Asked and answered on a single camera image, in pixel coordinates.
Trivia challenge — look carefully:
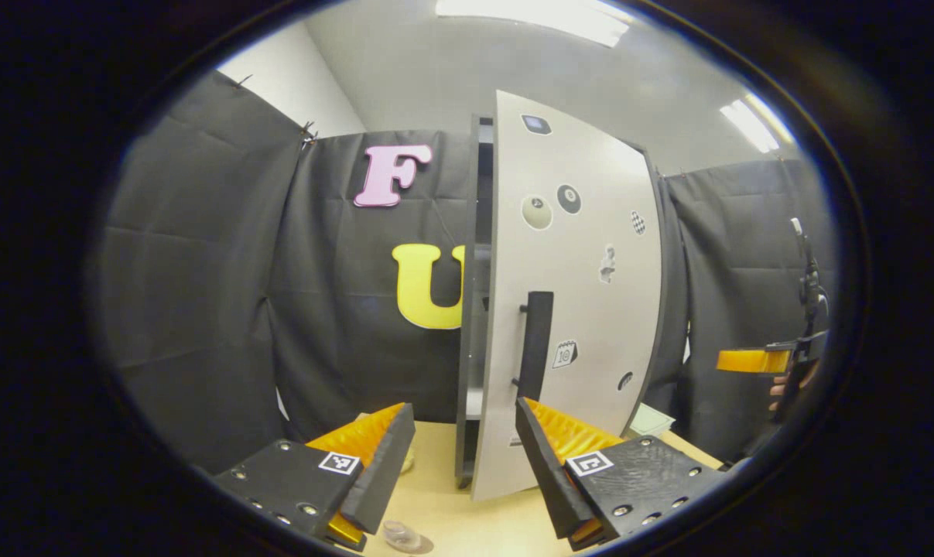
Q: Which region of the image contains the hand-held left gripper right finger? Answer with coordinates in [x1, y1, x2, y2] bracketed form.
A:
[515, 397, 730, 552]

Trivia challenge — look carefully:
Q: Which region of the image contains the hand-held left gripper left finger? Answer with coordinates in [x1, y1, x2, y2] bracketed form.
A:
[211, 402, 417, 552]

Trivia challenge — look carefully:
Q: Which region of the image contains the dark grey cabinet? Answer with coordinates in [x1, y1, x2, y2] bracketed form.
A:
[455, 114, 498, 490]

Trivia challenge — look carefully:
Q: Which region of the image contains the black door handle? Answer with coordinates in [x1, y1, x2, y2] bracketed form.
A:
[511, 291, 555, 402]

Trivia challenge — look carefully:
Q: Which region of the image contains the grey cabinet door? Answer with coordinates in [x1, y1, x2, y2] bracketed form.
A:
[470, 91, 663, 502]

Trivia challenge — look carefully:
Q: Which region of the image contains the green book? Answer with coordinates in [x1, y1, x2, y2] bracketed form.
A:
[629, 402, 676, 438]

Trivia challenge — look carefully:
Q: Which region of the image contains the narrow ceiling light panel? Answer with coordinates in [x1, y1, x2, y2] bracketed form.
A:
[718, 93, 796, 154]

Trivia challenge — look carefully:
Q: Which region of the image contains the black backdrop cloth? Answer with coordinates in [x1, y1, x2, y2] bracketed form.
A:
[95, 71, 839, 473]

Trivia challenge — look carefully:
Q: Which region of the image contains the large ceiling light panel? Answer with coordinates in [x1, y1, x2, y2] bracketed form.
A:
[434, 0, 630, 47]

